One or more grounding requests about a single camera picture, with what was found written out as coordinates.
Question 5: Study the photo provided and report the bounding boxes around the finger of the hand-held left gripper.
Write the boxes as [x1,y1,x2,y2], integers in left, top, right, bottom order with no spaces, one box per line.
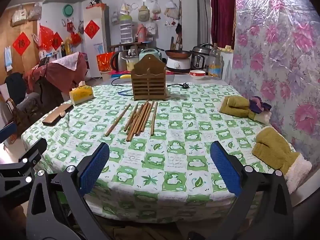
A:
[0,138,48,202]
[0,122,18,143]

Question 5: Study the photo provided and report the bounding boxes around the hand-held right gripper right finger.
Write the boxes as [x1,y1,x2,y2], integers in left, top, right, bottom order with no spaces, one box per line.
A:
[197,141,294,240]

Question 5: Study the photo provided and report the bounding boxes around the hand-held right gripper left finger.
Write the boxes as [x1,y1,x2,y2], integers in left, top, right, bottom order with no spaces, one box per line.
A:
[26,142,118,240]

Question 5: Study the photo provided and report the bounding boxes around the bunch of wooden chopsticks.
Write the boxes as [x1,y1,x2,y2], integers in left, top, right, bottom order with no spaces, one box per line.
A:
[105,100,159,142]

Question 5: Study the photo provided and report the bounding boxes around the wooden chopstick holder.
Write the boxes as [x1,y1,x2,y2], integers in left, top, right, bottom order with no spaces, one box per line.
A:
[131,54,167,101]

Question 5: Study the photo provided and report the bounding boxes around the green checkered tablecloth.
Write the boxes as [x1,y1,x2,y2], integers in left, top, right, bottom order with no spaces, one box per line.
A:
[21,82,300,220]

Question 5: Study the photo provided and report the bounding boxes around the mustard fleece mitten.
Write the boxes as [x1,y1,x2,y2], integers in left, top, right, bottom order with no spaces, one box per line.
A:
[251,126,313,194]
[217,96,272,125]

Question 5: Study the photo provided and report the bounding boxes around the purple cloth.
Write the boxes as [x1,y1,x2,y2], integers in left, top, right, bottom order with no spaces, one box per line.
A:
[249,96,272,113]

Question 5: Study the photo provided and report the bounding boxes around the yellow tissue box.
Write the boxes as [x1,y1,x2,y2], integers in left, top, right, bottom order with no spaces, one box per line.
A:
[69,85,95,105]

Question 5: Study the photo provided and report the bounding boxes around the red cloth cover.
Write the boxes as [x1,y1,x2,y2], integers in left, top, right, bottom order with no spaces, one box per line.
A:
[24,51,88,94]

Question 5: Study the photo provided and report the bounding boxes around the grey table cover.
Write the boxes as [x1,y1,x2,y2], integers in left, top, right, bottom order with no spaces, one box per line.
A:
[101,71,227,87]

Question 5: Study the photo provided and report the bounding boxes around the white pink patterned cloth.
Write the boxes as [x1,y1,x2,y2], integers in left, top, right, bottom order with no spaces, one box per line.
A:
[51,52,80,70]

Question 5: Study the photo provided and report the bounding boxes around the red and white bowl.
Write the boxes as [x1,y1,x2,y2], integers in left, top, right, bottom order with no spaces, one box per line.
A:
[189,70,206,80]

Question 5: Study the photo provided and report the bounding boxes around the clear bottle yellow label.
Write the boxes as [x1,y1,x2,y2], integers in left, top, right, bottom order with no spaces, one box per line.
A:
[208,43,223,78]

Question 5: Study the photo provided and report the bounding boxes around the red plastic bag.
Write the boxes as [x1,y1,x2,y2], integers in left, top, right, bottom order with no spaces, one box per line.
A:
[39,25,54,49]

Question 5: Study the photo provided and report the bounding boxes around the small red diamond paper decoration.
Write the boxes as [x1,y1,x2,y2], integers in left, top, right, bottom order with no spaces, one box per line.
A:
[51,32,63,51]

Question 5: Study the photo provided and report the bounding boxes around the large yellow oil bottle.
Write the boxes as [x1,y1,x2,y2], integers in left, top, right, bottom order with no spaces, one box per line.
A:
[64,37,73,55]

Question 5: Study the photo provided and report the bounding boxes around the red gift bag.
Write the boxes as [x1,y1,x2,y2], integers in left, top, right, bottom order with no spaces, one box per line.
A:
[97,52,116,72]

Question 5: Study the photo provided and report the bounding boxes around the cream pot with lid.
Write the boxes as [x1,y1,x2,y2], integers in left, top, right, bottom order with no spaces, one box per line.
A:
[126,56,137,72]

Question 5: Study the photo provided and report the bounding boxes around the steel electric kettle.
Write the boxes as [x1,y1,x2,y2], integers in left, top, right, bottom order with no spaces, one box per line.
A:
[111,51,128,72]

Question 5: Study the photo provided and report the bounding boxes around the floral plastic sheet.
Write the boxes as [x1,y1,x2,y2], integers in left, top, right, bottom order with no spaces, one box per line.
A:
[229,0,320,205]

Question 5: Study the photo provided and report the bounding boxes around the silver black pressure cooker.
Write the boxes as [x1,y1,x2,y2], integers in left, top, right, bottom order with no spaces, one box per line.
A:
[191,43,213,71]

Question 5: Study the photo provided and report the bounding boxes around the white electric hot plate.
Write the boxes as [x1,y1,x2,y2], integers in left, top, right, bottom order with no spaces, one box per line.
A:
[166,56,192,72]

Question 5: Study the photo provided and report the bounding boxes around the beige hanging handbag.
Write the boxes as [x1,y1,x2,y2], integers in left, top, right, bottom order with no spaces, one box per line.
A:
[11,5,27,27]
[27,2,42,22]

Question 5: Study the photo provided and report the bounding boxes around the white refrigerator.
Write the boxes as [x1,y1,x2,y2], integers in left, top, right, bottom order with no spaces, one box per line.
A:
[83,5,110,78]

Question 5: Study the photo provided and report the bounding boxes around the copper frying pan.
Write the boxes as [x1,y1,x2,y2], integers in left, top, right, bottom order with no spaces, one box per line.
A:
[164,49,192,58]

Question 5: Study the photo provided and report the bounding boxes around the mint green rice cooker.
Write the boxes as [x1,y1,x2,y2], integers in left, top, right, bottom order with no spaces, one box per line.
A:
[139,49,163,62]

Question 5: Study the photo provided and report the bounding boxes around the plastic drawer unit green top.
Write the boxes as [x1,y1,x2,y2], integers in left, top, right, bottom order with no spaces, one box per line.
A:
[119,14,133,44]

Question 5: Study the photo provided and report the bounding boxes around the pink thermos flask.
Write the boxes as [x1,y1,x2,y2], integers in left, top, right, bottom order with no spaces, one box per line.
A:
[136,24,148,43]

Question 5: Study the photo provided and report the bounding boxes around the white tote bag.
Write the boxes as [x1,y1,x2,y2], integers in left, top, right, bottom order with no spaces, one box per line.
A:
[145,22,158,35]

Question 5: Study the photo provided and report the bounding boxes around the dark red curtain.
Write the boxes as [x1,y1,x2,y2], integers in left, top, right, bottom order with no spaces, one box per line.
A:
[210,0,236,52]

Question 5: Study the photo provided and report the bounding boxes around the yellow woven hanging bag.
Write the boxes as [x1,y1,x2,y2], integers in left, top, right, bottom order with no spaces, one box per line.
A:
[138,2,150,22]

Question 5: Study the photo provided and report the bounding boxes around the straw hanging bag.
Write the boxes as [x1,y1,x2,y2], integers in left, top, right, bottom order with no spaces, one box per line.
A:
[164,0,180,19]

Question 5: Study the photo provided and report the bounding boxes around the clear hanging plastic bag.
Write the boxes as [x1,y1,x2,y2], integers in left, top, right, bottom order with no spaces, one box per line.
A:
[151,0,162,20]

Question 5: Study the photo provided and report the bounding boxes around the black pan power cable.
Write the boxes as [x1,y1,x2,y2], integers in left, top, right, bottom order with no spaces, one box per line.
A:
[111,77,132,88]

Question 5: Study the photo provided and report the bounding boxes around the black power plug cable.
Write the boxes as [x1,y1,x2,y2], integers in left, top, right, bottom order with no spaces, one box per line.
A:
[167,83,190,90]

